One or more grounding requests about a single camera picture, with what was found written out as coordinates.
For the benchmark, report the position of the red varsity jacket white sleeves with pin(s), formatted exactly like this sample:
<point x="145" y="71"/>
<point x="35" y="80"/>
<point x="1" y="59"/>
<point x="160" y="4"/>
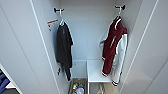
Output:
<point x="111" y="50"/>

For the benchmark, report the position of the white hanger with red jacket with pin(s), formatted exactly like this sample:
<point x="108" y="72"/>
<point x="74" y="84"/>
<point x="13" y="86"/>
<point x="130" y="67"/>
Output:
<point x="118" y="16"/>

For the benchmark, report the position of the white wardrobe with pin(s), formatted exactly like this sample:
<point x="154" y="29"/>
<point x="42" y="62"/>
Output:
<point x="86" y="30"/>

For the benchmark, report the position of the black garment with grey print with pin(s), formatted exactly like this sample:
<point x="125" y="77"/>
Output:
<point x="64" y="46"/>

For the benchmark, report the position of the white hanger with black garment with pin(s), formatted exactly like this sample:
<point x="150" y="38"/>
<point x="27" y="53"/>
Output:
<point x="62" y="20"/>

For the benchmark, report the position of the orange and white label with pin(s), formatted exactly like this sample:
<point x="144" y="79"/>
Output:
<point x="52" y="23"/>

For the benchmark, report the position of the flat white board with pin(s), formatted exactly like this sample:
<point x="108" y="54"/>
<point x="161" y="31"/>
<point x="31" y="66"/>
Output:
<point x="10" y="85"/>

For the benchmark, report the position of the blue plastic object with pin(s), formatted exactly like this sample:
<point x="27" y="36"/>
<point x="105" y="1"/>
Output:
<point x="3" y="82"/>

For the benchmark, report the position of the black wall hook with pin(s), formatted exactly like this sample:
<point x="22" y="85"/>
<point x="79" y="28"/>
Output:
<point x="58" y="10"/>
<point x="120" y="7"/>

